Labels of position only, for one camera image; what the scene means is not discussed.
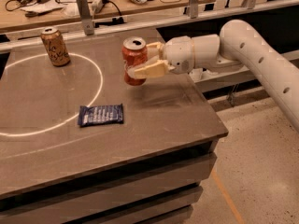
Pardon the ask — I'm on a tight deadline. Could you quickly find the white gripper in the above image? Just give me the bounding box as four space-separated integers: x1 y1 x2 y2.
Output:
133 36 194 79

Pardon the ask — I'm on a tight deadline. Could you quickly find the red coke can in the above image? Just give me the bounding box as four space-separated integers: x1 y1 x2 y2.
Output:
121 36 148 86

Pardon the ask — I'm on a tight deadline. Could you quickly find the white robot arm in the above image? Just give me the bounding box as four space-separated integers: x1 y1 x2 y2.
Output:
128 20 299 131

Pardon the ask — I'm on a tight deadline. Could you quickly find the blue rxbar blueberry wrapper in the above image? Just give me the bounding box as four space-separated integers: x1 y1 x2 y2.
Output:
78 105 124 127

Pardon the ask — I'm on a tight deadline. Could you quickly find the brown lacroix can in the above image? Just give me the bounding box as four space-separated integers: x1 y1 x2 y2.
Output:
40 27 70 66

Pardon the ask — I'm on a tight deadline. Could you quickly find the clear sanitizer bottle left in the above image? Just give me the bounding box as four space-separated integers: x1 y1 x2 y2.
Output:
189 68 203 82

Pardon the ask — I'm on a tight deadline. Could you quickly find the clear sanitizer bottle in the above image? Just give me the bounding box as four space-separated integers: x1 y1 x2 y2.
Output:
189 68 203 82
206 69 219 76

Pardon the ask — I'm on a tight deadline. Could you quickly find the clear sanitizer bottle right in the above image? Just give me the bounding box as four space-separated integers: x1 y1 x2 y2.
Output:
206 69 219 76

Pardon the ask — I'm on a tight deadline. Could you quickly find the grey drawer cabinet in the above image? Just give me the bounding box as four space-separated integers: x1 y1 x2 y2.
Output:
1 142 217 224

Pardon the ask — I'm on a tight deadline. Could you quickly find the grey metal bracket left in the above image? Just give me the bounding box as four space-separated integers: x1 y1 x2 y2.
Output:
76 0 94 35

